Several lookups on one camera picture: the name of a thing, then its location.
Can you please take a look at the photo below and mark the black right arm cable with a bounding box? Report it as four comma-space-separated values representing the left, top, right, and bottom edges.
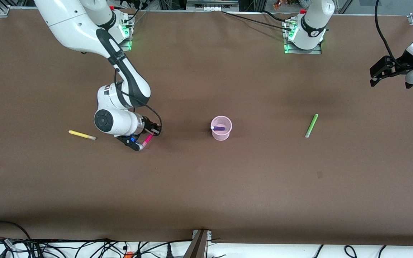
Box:
114, 68, 163, 137

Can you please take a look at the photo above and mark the grey aluminium strut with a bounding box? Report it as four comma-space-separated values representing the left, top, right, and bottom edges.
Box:
184, 230, 209, 258

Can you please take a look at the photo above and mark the black cable on table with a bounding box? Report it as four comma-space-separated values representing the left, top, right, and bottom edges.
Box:
222, 10, 295, 33

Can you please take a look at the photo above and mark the yellow highlighter pen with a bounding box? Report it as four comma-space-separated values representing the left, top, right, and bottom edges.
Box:
68, 130, 96, 141

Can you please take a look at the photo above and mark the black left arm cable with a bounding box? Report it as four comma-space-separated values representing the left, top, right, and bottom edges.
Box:
374, 0, 397, 68

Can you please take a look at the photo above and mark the pink cup pen holder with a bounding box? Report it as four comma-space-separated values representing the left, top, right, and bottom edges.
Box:
211, 115, 233, 141

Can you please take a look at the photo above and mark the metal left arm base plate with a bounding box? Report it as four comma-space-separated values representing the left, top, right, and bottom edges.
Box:
283, 20, 322, 55

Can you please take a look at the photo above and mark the tangled black floor cable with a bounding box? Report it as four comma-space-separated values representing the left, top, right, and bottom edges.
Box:
0, 236, 71, 258

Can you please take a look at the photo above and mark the metal table edge bracket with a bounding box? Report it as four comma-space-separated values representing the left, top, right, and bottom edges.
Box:
192, 229, 212, 240

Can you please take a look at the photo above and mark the green highlighter pen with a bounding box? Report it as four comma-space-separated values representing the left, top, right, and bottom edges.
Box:
305, 114, 319, 139

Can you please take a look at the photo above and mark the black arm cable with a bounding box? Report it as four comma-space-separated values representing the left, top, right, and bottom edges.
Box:
114, 68, 163, 137
374, 0, 397, 68

